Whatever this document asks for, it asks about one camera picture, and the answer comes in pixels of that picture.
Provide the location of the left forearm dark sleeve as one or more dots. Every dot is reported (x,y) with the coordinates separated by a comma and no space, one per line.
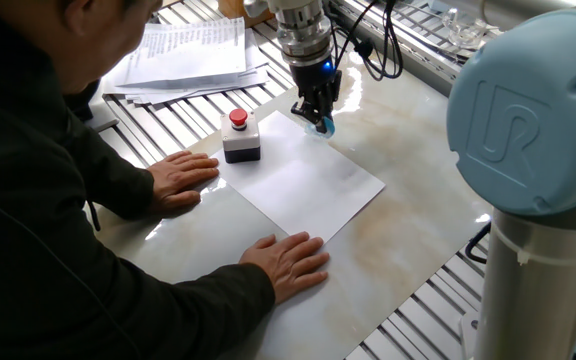
(113,180)

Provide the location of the printed white paper sheet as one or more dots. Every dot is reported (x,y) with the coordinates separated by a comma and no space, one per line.
(183,50)

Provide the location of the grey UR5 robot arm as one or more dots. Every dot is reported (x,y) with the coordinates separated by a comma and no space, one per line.
(518,120)

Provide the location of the person right hand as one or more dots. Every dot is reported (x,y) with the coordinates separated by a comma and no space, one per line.
(288,265)

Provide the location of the person left hand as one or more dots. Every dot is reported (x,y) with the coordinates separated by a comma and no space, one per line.
(178,177)

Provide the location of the person head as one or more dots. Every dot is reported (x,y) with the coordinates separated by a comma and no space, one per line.
(103,42)

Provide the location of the loose white paper pile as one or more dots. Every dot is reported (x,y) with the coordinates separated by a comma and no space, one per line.
(258,70)

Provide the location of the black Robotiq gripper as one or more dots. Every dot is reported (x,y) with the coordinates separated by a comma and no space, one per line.
(315,80)

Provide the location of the thick aluminium rail profile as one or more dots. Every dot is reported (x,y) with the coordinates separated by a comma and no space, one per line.
(408,60)

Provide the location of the blue correction tape dispenser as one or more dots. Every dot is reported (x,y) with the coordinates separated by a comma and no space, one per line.
(330,129)

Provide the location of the person torso dark jacket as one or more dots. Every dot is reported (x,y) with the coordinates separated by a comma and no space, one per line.
(18,225)

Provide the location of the clear drinking glass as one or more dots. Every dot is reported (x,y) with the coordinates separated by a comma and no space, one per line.
(463,27)

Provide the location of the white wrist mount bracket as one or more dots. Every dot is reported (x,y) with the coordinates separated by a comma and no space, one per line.
(258,7)

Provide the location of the grey metal stand plate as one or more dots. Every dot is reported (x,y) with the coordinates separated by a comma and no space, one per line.
(105,115)

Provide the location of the right forearm dark sleeve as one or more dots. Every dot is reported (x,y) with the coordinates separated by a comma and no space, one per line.
(208,310)

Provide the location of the wooden block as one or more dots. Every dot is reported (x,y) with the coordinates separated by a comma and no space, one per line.
(233,10)

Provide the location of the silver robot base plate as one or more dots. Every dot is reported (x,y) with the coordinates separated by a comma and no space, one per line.
(469,330)

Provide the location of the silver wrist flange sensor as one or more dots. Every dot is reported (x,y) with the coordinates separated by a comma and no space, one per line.
(303,37)

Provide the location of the grey box red push button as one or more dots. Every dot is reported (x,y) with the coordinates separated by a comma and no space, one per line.
(240,142)

